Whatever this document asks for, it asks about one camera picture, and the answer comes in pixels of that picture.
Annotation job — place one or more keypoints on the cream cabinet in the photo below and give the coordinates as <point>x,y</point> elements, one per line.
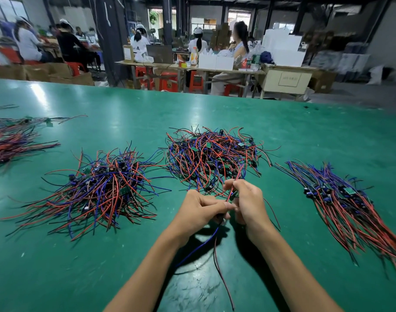
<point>287,81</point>

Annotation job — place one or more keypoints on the brown cardboard box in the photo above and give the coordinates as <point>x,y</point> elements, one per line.
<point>323,81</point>

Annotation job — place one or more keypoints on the stack of white boxes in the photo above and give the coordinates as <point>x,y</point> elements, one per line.
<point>284,47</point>

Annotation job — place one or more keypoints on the person's left hand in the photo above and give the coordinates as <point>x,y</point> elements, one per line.
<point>197,216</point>

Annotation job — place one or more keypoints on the person's left forearm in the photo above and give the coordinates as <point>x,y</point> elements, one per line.
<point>143,279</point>

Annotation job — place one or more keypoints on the long wooden work table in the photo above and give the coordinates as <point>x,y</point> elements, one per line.
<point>185,65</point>

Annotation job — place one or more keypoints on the person's right hand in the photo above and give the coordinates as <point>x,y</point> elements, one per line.
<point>251,206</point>

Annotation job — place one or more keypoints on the red plastic stool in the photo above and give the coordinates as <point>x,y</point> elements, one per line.
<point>234,89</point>
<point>196,82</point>
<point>74,68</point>
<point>144,78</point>

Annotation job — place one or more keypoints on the person's right forearm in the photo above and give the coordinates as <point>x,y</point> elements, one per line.
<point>295,276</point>

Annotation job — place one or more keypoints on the dark pillar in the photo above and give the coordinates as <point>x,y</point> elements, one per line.
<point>110,35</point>

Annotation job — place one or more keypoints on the row of cardboard boxes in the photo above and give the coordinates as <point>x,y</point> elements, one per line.
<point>42,73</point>

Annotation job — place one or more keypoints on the dark blue bag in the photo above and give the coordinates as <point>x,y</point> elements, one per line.
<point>266,57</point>

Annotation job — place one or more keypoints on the row of white containers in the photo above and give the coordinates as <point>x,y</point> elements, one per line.
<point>216,61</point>

